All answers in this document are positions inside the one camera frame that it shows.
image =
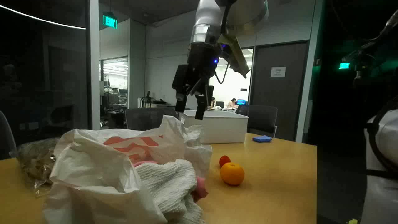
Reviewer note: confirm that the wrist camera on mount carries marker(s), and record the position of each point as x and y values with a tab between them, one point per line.
234	53

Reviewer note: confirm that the grey office chair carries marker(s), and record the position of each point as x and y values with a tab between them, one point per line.
144	118

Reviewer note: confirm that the green exit sign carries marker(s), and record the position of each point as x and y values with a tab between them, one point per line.
109	21

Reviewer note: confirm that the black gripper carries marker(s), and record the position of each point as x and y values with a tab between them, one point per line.
199	66

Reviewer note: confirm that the dark office chair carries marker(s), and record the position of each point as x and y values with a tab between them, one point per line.
261	118

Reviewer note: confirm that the small red ball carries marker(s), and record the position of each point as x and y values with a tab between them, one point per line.
224	160

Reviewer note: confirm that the white plastic bag red print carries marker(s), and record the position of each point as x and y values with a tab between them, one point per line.
95	174

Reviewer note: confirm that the dark door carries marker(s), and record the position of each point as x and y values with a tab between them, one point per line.
280	99

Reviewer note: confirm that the white paper notice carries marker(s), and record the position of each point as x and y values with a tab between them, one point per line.
277	72

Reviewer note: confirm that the white plastic bin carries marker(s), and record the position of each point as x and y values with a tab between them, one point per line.
219	125

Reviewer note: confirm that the camera on tripod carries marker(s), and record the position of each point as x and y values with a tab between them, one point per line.
362	57

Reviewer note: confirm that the dark chair backrest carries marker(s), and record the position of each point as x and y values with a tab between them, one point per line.
5	137

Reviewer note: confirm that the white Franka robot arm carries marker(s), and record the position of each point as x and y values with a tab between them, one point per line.
206	20

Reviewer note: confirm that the green light sign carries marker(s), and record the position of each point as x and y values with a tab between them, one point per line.
343	66

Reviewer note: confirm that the orange fruit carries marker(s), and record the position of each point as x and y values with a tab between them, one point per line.
231	174

